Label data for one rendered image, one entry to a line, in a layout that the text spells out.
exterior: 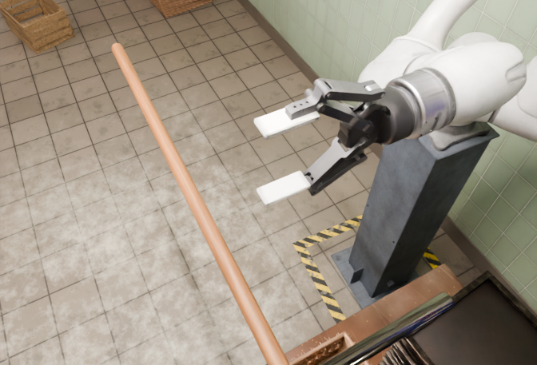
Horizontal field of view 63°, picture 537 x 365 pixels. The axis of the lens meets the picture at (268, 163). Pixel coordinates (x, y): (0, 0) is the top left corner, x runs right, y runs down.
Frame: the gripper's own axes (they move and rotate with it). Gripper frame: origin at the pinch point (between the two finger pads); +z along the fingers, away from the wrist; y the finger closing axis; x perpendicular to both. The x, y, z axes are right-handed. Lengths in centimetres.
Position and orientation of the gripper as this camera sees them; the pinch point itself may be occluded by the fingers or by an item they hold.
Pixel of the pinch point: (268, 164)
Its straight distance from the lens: 55.3
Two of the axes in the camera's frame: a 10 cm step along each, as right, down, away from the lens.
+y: 0.0, 6.3, 7.8
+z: -8.9, 3.6, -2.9
